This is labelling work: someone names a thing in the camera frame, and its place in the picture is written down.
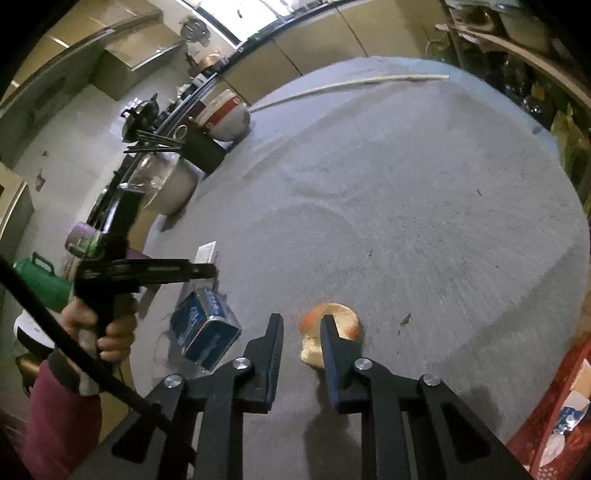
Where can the glass door wall cabinet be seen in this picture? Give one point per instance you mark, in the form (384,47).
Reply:
(14,203)

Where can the metal shelving rack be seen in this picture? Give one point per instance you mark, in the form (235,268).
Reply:
(521,46)

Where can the steel mixing bowl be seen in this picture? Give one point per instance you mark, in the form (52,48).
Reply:
(178,187)

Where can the round grey covered table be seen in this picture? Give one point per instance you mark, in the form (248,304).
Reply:
(392,207)

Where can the hanging round metal strainer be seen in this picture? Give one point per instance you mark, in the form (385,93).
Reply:
(194,30)

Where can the orange fruit peel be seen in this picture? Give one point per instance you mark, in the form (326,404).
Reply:
(344,323)

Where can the beige wall cabinets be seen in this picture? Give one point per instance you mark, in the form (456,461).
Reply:
(69,41)

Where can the purple thermos bottle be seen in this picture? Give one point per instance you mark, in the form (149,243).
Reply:
(83,240)

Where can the white electric kettle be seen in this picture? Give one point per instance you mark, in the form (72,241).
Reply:
(30,330)

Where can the white paper leaflet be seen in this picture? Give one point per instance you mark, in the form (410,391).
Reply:
(206,251)

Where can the long white rod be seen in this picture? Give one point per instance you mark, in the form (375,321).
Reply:
(351,84)

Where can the person's left hand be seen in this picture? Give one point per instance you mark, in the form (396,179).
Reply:
(115,339)

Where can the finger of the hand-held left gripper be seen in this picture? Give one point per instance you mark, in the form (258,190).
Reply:
(175,272)

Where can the black chopstick holder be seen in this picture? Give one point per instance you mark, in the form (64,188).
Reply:
(203,150)

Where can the small beige wall cabinet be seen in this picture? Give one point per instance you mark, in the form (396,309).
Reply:
(134,60)

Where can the green thermos flask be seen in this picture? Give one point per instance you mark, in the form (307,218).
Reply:
(39,281)

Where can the yellow plastic bag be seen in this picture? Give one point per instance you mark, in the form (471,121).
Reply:
(572,138)

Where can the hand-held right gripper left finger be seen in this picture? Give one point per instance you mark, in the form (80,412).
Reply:
(274,350)

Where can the red plastic basket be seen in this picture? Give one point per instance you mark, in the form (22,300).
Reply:
(540,438)

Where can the black wok with lid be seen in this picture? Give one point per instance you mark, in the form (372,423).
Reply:
(138,117)

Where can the person's left forearm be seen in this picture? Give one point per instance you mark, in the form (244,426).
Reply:
(60,424)

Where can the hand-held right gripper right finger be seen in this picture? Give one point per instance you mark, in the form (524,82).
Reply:
(330,360)

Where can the white bowl red pattern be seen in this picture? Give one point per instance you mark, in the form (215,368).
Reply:
(217,110)
(233,123)
(210,102)

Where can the blue printed box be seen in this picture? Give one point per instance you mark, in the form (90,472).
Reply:
(205,327)

